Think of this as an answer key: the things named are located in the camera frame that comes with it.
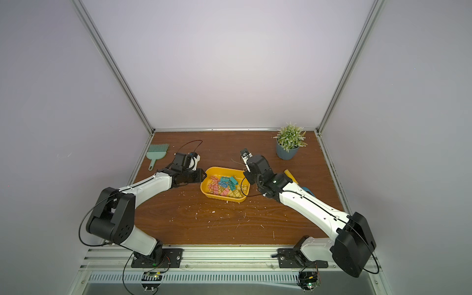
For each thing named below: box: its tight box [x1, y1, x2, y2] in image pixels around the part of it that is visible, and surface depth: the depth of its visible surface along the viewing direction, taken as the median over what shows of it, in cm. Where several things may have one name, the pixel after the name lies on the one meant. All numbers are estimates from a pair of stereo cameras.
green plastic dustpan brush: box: [146, 143, 170, 171], surface depth 112 cm
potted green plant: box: [272, 121, 308, 161], surface depth 97 cm
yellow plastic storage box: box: [199, 166, 251, 203], surface depth 95 cm
